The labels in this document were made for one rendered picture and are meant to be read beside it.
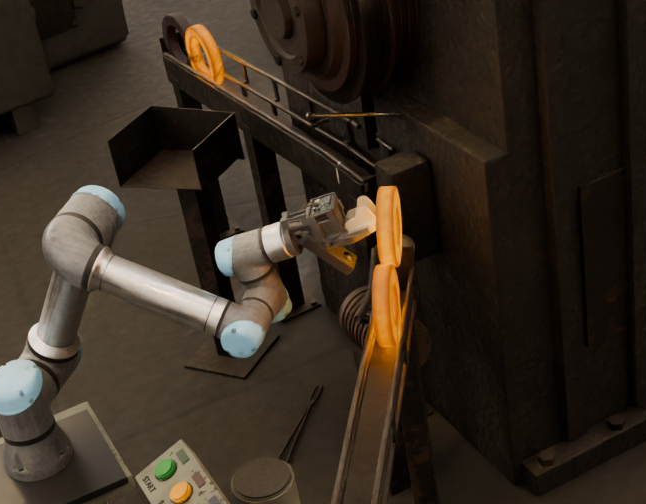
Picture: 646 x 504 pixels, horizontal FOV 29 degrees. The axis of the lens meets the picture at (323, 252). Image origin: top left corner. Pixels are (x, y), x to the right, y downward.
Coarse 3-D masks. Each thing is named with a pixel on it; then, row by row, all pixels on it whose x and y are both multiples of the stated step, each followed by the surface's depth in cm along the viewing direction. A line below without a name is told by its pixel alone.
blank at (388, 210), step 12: (384, 192) 237; (396, 192) 241; (384, 204) 234; (396, 204) 240; (384, 216) 234; (396, 216) 243; (384, 228) 233; (396, 228) 244; (384, 240) 234; (396, 240) 238; (384, 252) 235; (396, 252) 237; (396, 264) 238
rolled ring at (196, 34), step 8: (200, 24) 358; (192, 32) 358; (200, 32) 354; (208, 32) 354; (192, 40) 363; (200, 40) 354; (208, 40) 353; (192, 48) 365; (208, 48) 353; (216, 48) 353; (192, 56) 367; (200, 56) 368; (208, 56) 354; (216, 56) 354; (192, 64) 369; (200, 64) 367; (216, 64) 354; (200, 72) 366; (208, 72) 366; (216, 72) 355; (216, 80) 358
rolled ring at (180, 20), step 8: (168, 16) 373; (176, 16) 371; (168, 24) 376; (176, 24) 370; (184, 24) 369; (168, 32) 380; (184, 32) 368; (168, 40) 381; (176, 40) 383; (184, 40) 370; (168, 48) 383; (176, 48) 383; (176, 56) 382; (184, 56) 382
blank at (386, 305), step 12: (384, 264) 236; (384, 276) 231; (396, 276) 240; (372, 288) 230; (384, 288) 229; (396, 288) 239; (372, 300) 229; (384, 300) 229; (396, 300) 239; (384, 312) 229; (396, 312) 239; (384, 324) 229; (396, 324) 236; (384, 336) 231; (396, 336) 235
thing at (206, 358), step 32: (128, 128) 323; (160, 128) 334; (192, 128) 328; (224, 128) 316; (128, 160) 325; (160, 160) 332; (192, 160) 327; (224, 160) 318; (192, 192) 323; (192, 224) 329; (224, 288) 341; (224, 352) 352; (256, 352) 352
